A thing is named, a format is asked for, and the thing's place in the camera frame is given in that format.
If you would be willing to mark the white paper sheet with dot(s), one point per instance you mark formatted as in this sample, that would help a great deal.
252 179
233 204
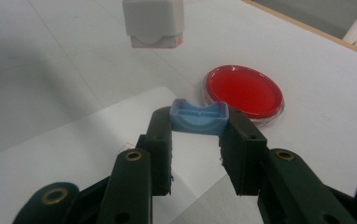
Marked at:
83 149

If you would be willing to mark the white table cover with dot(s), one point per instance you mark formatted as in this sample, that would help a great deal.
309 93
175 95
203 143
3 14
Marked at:
58 46

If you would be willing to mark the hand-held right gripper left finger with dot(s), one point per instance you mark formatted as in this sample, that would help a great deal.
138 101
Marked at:
158 155

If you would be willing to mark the blue stamp cap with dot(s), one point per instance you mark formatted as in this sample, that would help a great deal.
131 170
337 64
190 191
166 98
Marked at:
198 119

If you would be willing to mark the round red ink pad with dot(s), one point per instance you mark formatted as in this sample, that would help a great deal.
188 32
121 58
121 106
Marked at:
242 90

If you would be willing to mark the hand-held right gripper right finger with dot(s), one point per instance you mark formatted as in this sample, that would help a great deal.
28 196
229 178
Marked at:
245 155

